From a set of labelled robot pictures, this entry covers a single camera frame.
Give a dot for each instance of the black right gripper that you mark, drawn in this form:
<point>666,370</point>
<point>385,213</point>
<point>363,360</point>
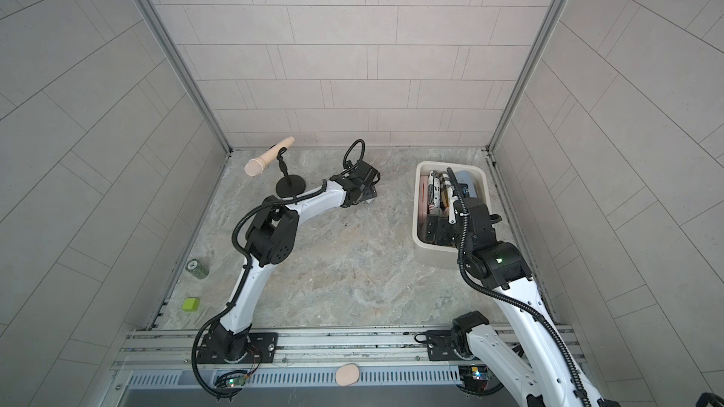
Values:
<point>442,221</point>

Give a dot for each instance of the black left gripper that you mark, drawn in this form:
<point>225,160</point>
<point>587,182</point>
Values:
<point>370,190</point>

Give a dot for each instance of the cream plastic storage box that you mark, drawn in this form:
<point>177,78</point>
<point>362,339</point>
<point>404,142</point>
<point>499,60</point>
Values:
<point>433,255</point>

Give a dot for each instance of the brown plaid glasses case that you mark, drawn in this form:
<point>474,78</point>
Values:
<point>447,189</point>

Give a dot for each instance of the pink glasses case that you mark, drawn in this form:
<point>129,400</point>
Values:
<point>423,201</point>

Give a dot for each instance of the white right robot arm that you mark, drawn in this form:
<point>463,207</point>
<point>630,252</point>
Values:
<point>545,373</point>

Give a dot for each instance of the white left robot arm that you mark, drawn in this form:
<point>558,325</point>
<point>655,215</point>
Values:
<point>266,236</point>

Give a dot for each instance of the black microphone stand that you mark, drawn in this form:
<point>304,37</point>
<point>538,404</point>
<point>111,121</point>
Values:
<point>290,185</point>

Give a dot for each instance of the beige microphone head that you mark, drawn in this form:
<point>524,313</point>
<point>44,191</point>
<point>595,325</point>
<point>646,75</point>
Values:
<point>257,166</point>

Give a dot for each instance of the right circuit board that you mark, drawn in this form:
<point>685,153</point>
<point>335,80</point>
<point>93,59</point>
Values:
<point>477,381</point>

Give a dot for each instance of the circuit board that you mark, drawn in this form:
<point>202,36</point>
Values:
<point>477,381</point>
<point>232,380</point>

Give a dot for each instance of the pink oval eraser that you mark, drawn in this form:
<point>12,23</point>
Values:
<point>347,375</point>

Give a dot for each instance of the green small block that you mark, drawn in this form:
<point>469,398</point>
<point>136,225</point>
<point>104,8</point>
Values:
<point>190,305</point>

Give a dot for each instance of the left circuit board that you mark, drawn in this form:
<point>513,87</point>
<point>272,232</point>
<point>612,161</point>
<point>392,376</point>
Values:
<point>232,380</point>

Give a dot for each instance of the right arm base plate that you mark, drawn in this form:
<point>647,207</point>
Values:
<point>446,345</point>

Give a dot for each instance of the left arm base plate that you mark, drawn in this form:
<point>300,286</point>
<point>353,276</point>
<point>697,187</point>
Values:
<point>253,348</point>

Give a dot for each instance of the aluminium rail frame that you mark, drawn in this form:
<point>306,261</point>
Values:
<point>296,347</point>

